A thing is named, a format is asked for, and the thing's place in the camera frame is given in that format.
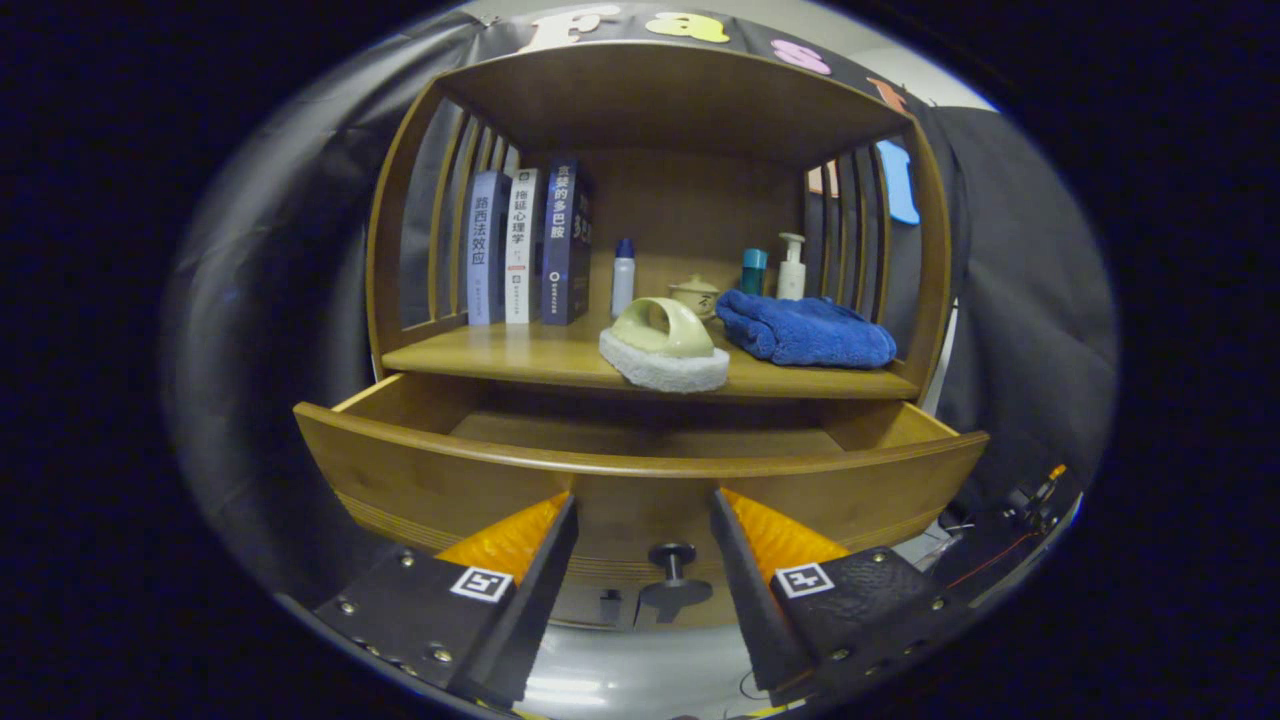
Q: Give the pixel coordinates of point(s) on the white pump bottle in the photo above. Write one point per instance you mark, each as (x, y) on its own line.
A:
(791, 275)

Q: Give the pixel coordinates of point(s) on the black backdrop cloth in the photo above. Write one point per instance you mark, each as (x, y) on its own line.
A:
(1030, 300)

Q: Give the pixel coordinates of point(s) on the white book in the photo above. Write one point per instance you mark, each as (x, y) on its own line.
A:
(520, 250)

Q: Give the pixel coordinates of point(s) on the wooden cabinet door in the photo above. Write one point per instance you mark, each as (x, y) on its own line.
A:
(580, 607)

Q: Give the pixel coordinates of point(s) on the beige lidded teacup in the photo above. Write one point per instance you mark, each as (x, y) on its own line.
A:
(695, 295)

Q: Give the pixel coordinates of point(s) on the wooden countertop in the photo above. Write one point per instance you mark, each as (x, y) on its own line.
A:
(520, 355)

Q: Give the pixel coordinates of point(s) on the light blue book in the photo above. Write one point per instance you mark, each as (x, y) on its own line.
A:
(487, 250)

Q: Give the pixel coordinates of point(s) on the black device with orange tip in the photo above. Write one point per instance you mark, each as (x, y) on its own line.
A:
(1035, 495)

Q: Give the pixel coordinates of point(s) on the dark blue book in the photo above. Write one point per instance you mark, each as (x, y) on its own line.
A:
(562, 245)

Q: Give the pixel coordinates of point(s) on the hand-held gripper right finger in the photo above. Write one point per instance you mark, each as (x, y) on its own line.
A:
(755, 600)

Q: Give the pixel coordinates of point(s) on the wooden drawer with black knob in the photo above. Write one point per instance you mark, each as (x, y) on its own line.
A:
(640, 510)

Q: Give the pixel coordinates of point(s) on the teal bottle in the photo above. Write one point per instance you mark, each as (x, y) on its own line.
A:
(753, 275)

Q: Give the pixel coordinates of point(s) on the green scrub brush white pad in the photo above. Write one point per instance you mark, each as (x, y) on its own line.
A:
(670, 335)

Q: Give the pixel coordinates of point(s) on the blue folded towel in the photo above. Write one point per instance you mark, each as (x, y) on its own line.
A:
(810, 330)

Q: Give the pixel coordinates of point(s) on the wooden cabinet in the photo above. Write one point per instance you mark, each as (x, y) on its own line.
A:
(690, 200)

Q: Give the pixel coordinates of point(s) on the white bottle with blue cap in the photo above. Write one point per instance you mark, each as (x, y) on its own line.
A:
(623, 285)

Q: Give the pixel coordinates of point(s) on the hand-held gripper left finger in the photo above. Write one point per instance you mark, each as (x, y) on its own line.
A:
(535, 600)

